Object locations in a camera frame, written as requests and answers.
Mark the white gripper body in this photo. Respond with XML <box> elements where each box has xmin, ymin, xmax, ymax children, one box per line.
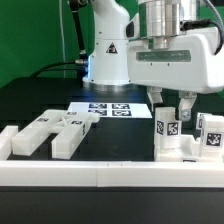
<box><xmin>127</xmin><ymin>27</ymin><xmax>224</xmax><ymax>94</ymax></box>

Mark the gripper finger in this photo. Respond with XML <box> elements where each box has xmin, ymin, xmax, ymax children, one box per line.
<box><xmin>176</xmin><ymin>91</ymin><xmax>197</xmax><ymax>121</ymax></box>
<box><xmin>147</xmin><ymin>86</ymin><xmax>163</xmax><ymax>111</ymax></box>

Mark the white chair seat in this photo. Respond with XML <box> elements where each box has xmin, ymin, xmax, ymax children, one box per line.
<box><xmin>154</xmin><ymin>135</ymin><xmax>224</xmax><ymax>163</ymax></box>

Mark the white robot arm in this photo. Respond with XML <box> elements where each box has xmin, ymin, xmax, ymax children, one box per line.
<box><xmin>68</xmin><ymin>0</ymin><xmax>224</xmax><ymax>121</ymax></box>

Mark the white chair back piece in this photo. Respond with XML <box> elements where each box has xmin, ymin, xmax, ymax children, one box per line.
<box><xmin>12</xmin><ymin>109</ymin><xmax>100</xmax><ymax>160</ymax></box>

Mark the white sheet with tags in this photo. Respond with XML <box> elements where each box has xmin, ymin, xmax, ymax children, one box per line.
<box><xmin>68</xmin><ymin>102</ymin><xmax>152</xmax><ymax>119</ymax></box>

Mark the white U-shaped fence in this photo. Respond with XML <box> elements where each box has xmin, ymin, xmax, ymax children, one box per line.
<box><xmin>0</xmin><ymin>126</ymin><xmax>224</xmax><ymax>188</ymax></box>

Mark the black cable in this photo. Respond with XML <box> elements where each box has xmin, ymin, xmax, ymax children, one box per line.
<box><xmin>31</xmin><ymin>60</ymin><xmax>88</xmax><ymax>78</ymax></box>

